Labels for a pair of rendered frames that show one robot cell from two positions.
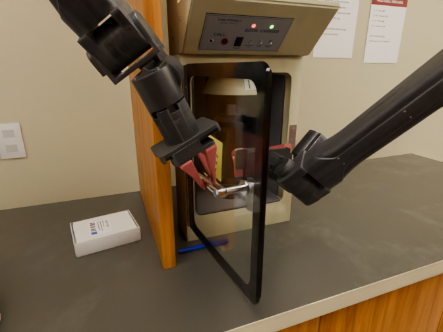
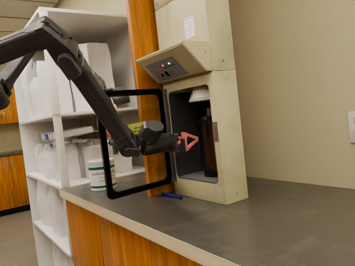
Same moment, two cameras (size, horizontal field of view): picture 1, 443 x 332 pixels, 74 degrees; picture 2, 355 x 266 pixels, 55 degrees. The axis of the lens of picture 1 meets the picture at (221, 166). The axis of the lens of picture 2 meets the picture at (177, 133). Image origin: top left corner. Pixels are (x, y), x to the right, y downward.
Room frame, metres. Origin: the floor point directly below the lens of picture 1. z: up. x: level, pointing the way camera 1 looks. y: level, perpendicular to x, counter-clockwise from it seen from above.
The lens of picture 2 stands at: (0.38, -1.31, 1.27)
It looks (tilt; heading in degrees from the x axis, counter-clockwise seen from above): 3 degrees down; 76
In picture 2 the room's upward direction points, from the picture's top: 6 degrees counter-clockwise
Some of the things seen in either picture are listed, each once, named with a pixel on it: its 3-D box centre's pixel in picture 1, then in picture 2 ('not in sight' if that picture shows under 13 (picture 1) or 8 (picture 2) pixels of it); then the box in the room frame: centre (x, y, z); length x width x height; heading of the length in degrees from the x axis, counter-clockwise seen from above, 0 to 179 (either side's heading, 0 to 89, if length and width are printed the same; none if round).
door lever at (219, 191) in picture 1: (220, 182); not in sight; (0.45, 0.00, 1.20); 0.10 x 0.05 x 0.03; 27
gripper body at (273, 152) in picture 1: (274, 166); (164, 143); (0.62, -0.12, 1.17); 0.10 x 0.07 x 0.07; 110
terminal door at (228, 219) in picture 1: (217, 172); (136, 140); (0.53, 0.01, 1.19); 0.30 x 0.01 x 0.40; 27
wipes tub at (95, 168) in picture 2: not in sight; (102, 173); (0.39, 0.46, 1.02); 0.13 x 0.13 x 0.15
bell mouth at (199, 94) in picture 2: not in sight; (209, 93); (0.84, -0.04, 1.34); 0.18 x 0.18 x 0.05
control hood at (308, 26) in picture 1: (258, 28); (170, 64); (0.68, -0.08, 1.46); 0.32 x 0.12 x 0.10; 111
